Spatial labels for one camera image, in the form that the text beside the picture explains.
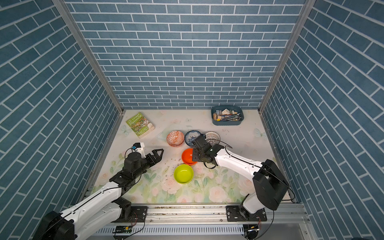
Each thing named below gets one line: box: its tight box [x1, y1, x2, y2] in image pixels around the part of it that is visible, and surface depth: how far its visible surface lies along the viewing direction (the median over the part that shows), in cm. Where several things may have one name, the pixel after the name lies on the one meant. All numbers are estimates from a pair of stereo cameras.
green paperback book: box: [125, 112, 155, 139], surface depth 110 cm
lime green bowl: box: [173, 164, 194, 184], surface depth 88 cm
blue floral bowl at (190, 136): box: [184, 130, 202, 147], surface depth 101 cm
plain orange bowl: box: [182, 148, 198, 166], surface depth 93 cm
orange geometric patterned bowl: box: [166, 130, 185, 147], surface depth 101 cm
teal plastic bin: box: [210, 105, 245, 126], surface depth 117 cm
